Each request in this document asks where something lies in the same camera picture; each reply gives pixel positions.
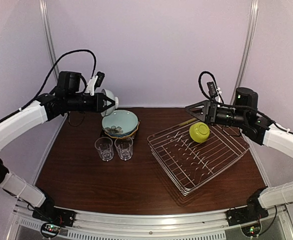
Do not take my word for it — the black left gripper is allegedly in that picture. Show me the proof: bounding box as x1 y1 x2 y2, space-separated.
64 91 114 112

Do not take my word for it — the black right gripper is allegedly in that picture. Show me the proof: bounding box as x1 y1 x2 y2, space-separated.
185 98 248 128

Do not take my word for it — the lime green bowl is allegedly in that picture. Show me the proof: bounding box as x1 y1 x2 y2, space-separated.
189 122 210 144

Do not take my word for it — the white grid pattern bowl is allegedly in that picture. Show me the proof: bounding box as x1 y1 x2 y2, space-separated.
101 89 119 117

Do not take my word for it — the pale green flower plate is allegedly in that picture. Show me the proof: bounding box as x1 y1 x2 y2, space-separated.
102 110 139 135

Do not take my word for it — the yellow polka dot plate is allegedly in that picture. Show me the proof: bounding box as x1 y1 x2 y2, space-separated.
102 129 138 139

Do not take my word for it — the blue polka dot plate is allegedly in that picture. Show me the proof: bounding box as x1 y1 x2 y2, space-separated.
104 122 140 138

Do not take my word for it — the clear glass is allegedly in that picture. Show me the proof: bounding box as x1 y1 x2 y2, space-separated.
94 137 114 162
114 137 134 161

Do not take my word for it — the black square floral plate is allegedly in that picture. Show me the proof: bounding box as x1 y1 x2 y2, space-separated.
99 130 138 140

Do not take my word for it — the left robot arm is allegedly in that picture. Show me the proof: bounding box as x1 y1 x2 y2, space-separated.
0 71 119 222

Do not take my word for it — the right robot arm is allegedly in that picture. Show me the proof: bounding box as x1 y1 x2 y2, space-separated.
185 87 293 221

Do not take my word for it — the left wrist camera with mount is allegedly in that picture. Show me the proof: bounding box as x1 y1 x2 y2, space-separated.
84 71 105 96

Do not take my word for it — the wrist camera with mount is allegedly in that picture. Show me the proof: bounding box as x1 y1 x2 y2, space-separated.
206 81 224 103
84 71 105 96

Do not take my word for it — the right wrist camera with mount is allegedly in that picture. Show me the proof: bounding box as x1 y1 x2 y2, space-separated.
206 81 224 103

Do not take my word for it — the left black cable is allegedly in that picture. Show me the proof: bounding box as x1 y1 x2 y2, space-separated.
0 49 98 131

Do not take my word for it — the black cable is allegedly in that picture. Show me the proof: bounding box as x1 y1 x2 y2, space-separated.
198 71 225 103
0 49 98 131

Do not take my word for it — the right black cable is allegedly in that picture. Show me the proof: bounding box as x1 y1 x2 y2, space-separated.
198 71 225 103

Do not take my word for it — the chrome wire dish rack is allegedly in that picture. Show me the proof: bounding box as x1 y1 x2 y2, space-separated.
147 118 250 196

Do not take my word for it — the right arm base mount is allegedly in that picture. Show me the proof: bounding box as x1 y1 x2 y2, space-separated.
225 206 269 226

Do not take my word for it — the left aluminium frame post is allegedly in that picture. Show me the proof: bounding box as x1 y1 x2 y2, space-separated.
38 0 70 83

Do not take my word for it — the aluminium frame post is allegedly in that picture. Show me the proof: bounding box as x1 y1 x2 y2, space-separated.
38 0 70 83
233 0 260 91

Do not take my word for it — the right aluminium frame post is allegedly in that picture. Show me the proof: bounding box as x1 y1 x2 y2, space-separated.
233 0 260 91

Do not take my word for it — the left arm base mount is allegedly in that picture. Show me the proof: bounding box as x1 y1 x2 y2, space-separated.
32 207 76 227

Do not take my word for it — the front aluminium rail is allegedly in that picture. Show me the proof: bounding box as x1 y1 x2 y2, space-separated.
4 200 293 240

